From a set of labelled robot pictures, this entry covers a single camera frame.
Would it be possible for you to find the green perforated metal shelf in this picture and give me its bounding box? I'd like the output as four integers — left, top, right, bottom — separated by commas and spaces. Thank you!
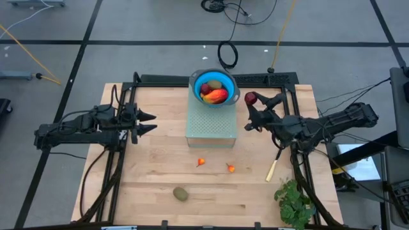
185, 85, 238, 149

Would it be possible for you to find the pale flat screen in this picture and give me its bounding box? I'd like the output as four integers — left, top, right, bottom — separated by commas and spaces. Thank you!
336, 143, 384, 181

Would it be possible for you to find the green plant in white pot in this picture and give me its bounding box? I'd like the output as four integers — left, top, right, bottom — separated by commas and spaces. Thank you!
274, 178, 317, 230

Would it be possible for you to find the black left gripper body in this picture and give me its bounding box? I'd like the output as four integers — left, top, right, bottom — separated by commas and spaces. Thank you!
123, 102, 139, 145

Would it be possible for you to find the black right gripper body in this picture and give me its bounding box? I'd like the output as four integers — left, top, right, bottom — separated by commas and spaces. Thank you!
244, 93, 289, 135

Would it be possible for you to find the grey desk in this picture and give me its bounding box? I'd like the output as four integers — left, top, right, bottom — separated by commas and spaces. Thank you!
389, 66, 409, 150

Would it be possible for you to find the black coiled floor cable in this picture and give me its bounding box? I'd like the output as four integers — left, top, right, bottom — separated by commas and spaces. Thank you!
200, 0, 279, 70

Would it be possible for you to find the black chair base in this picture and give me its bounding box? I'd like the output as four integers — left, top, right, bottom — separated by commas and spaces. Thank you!
0, 98, 13, 114

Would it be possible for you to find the red yellow mango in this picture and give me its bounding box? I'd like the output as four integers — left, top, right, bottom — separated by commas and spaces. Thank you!
202, 88, 229, 105

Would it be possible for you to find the grey metal floor bar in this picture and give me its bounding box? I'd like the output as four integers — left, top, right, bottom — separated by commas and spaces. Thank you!
0, 70, 35, 81
8, 0, 66, 7

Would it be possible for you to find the blue grey collapsible colander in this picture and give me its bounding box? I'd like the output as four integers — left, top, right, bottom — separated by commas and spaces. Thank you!
188, 68, 241, 109

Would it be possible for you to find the knife with wooden handle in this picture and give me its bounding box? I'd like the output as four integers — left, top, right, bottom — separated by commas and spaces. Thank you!
265, 149, 284, 183

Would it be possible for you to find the black keyboard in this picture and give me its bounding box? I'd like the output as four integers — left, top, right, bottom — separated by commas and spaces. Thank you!
387, 179, 409, 219

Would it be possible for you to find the yellow hanging cable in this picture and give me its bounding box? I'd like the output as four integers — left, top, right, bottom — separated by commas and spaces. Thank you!
0, 24, 62, 86
267, 0, 298, 73

